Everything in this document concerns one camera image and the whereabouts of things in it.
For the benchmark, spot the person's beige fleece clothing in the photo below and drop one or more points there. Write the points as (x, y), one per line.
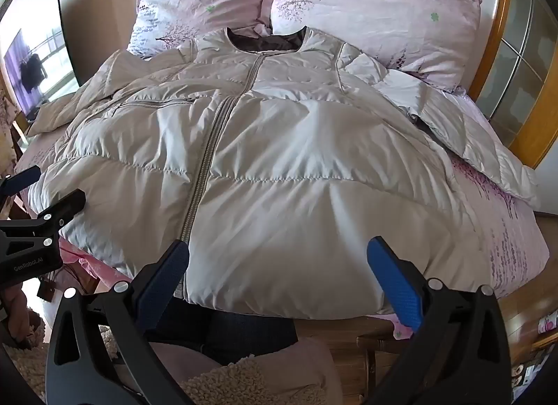
(270, 374)

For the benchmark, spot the pink floral smooth pillow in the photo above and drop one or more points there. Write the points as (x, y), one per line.
(370, 8)

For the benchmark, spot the wooden bed frame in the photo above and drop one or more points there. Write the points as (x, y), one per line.
(340, 352)

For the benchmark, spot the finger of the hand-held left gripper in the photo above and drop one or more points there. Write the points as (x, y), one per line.
(65, 206)
(24, 179)

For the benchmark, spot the beige down jacket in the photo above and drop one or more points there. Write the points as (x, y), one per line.
(283, 147)

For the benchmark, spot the flower print packaging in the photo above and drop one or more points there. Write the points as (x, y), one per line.
(540, 344)

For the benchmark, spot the flat screen television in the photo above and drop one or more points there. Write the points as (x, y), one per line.
(43, 60)

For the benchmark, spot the pink floral bed sheet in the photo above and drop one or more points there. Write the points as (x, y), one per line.
(501, 235)

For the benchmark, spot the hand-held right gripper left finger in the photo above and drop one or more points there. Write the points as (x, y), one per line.
(161, 283)

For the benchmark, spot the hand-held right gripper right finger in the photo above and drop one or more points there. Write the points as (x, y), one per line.
(394, 283)

